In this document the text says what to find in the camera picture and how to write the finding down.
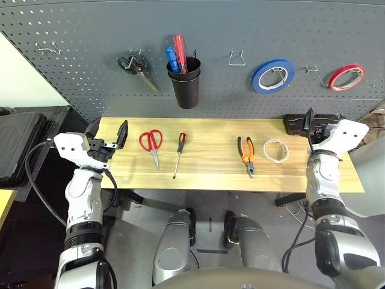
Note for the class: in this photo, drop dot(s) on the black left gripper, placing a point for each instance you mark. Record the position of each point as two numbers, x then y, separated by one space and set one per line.
97 149

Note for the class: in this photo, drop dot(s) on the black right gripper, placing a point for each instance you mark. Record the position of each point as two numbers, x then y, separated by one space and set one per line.
320 134

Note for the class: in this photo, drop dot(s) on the white tape roll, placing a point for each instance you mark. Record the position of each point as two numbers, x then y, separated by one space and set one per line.
265 151

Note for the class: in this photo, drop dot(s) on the orange black pliers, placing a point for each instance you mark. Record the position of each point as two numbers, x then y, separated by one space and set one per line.
250 170

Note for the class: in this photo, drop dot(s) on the orange black screwdriver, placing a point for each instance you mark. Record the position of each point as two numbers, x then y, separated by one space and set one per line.
181 143

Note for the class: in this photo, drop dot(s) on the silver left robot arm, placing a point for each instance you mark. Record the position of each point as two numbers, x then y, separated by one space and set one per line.
81 192

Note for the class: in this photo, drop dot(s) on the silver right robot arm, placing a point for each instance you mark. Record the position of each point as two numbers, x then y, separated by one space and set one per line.
325 180

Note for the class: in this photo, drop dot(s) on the grey metal pegboard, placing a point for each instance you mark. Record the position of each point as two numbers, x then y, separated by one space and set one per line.
90 45

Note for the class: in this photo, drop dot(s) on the closed black tool case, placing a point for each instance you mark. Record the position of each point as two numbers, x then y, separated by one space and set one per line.
294 123

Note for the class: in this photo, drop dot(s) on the red tape roll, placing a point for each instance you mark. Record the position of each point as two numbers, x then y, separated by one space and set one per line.
331 80

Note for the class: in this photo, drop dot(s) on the silver tape peg hook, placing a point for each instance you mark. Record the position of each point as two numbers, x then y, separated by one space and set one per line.
311 70
279 73
353 70

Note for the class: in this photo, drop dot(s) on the black table support bar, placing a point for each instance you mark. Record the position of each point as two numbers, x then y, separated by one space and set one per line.
135 197
288 199

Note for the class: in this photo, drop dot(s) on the light grey side table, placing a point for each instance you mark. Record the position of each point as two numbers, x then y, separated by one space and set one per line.
367 180

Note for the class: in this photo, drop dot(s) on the blue tape roll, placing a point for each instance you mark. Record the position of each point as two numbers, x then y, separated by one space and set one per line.
255 81

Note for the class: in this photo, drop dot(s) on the silver scissors peg hook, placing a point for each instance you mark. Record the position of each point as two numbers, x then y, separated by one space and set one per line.
131 60

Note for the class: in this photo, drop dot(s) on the open black tool case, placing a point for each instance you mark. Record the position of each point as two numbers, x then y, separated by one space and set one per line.
21 144

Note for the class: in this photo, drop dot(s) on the black plastic cup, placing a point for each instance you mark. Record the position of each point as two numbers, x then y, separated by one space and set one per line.
186 90

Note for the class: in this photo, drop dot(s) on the silver right robot leg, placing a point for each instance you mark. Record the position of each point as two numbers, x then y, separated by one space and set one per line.
252 241

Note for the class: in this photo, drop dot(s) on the silver robot leg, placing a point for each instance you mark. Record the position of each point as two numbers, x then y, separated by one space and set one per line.
252 241
171 241

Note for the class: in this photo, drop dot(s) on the silver left robot leg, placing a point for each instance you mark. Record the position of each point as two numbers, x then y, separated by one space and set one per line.
171 241

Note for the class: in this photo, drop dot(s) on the yellow wooden board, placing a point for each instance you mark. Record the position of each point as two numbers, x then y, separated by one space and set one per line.
6 207

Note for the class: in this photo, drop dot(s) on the long black floor tape strip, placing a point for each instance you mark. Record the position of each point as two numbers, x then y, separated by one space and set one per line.
212 251

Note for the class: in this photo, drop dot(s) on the grey robot torso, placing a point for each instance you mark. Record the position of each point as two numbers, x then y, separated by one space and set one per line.
240 278

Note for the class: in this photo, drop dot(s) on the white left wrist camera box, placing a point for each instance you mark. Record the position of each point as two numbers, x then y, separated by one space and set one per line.
69 146

